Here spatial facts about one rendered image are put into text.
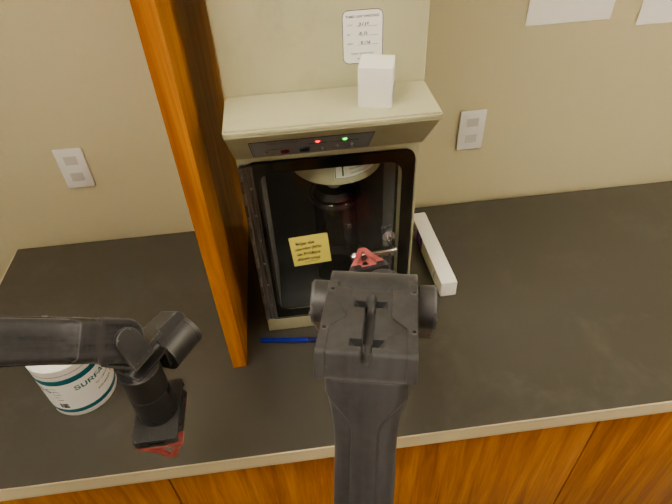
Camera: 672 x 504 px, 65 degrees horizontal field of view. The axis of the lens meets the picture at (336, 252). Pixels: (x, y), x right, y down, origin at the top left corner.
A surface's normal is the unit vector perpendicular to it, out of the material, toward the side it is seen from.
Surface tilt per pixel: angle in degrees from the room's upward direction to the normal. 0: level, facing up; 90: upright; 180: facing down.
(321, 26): 90
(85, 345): 69
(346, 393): 59
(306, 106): 0
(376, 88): 90
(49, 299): 0
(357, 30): 90
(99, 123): 90
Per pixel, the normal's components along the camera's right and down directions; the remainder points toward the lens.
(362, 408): -0.12, 0.19
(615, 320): -0.04, -0.74
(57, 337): 0.72, -0.12
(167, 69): 0.12, 0.66
